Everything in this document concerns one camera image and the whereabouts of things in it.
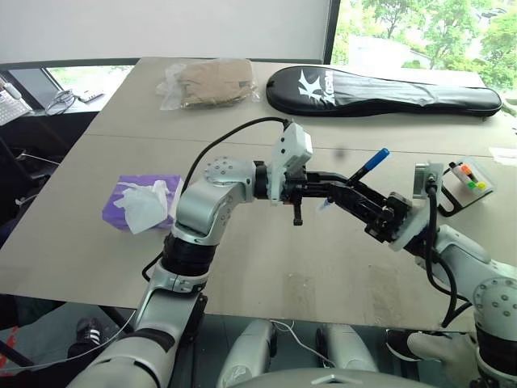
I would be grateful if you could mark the dark window frame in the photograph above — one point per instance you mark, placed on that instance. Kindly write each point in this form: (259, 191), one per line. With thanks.
(331, 30)

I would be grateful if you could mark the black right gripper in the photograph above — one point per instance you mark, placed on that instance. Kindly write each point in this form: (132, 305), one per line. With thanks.
(389, 220)

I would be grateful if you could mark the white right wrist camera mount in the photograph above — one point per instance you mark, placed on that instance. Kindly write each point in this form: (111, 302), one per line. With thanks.
(408, 234)

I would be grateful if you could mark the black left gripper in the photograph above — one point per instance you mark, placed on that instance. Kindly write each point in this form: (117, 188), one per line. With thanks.
(297, 190)

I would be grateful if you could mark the white keyboard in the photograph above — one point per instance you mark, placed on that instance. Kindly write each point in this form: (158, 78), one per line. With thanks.
(12, 109)

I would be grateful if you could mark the white paper sheet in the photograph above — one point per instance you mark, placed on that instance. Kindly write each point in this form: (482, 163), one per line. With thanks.
(503, 154)

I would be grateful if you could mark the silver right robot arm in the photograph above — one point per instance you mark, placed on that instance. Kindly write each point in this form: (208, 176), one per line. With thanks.
(464, 258)

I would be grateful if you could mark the black office chair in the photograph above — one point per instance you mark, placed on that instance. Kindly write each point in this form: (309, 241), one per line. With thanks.
(24, 178)

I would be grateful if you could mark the dark laptop screen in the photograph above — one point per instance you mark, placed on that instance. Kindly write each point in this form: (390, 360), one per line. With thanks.
(34, 87)

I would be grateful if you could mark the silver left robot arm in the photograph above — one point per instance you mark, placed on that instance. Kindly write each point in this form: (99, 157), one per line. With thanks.
(202, 202)

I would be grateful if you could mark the purple tissue pack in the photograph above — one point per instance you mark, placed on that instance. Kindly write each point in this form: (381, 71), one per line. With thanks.
(117, 210)

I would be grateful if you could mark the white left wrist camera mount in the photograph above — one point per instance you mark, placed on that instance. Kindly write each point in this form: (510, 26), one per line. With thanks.
(291, 148)

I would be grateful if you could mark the black shoe with white stripes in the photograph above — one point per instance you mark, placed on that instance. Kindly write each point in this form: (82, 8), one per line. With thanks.
(91, 335)

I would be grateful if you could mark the black racket bag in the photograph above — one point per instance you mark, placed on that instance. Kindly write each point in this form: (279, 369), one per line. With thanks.
(363, 91)

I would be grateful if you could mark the clear bag with brown cloth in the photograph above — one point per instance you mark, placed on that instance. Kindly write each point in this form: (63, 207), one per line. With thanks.
(214, 83)

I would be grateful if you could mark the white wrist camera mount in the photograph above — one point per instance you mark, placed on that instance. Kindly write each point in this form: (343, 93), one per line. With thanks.
(408, 234)
(291, 148)

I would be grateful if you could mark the orange highlighter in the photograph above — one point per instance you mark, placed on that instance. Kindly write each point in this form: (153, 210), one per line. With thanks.
(467, 167)

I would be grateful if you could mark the silver rounded robot leg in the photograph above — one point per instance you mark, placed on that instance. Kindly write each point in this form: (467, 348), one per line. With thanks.
(347, 347)
(250, 351)

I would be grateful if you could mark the yellow highlighter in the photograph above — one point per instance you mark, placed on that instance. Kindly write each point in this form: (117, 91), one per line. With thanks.
(481, 186)

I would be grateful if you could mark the clear plastic marker box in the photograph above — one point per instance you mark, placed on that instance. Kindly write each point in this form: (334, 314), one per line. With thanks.
(484, 178)

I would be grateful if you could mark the dark table leg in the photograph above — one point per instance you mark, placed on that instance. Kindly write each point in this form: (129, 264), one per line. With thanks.
(117, 318)

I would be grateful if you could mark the black pen with blue cap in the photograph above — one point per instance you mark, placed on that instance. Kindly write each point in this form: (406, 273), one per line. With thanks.
(377, 157)

